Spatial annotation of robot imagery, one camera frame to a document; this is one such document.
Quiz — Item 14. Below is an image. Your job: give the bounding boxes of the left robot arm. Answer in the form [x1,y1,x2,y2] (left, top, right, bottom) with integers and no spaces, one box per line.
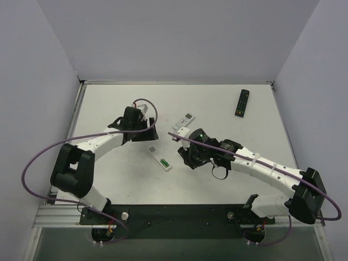
[50,104,158,224]

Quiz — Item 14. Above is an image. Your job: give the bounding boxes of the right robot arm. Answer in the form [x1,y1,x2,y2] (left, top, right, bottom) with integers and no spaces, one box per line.
[175,127,326,225]

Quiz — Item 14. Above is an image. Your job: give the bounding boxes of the white AC remote with display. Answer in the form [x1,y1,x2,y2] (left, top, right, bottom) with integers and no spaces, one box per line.
[172,113,195,131]

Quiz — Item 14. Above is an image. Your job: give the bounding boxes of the black TV remote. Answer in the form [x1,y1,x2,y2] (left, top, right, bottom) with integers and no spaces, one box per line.
[235,89,250,117]

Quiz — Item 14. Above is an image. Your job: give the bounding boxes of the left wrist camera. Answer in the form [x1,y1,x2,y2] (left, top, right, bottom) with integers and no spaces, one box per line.
[136,104,148,114]

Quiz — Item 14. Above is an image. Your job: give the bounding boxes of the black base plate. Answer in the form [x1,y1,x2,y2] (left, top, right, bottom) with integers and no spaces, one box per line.
[79,204,275,239]

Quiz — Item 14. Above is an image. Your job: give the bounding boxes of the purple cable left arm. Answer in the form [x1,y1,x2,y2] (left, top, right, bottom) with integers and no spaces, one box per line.
[21,98,159,244]

